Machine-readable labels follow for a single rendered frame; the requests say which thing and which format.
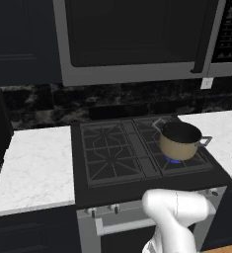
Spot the silver microwave oven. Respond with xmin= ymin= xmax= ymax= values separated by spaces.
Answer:
xmin=52 ymin=0 xmax=232 ymax=88

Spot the blue burner flame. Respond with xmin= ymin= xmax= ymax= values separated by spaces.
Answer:
xmin=164 ymin=155 xmax=192 ymax=165

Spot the beige pot with grey handles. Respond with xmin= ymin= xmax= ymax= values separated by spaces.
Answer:
xmin=152 ymin=118 xmax=213 ymax=162

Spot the dark microwave door handle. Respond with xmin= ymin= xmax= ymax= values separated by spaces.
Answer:
xmin=191 ymin=0 xmax=221 ymax=74

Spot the silver oven door handle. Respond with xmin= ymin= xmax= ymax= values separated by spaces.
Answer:
xmin=94 ymin=215 xmax=158 ymax=237

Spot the dark base cupboard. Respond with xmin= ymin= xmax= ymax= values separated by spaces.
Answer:
xmin=200 ymin=178 xmax=232 ymax=252
xmin=0 ymin=207 xmax=83 ymax=253

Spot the white wall socket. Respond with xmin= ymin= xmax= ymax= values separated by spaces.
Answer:
xmin=199 ymin=77 xmax=215 ymax=91

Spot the dark wall cupboard door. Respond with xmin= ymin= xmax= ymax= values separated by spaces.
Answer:
xmin=0 ymin=0 xmax=63 ymax=88

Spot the black gas stove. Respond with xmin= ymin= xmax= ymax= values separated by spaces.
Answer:
xmin=70 ymin=113 xmax=232 ymax=253

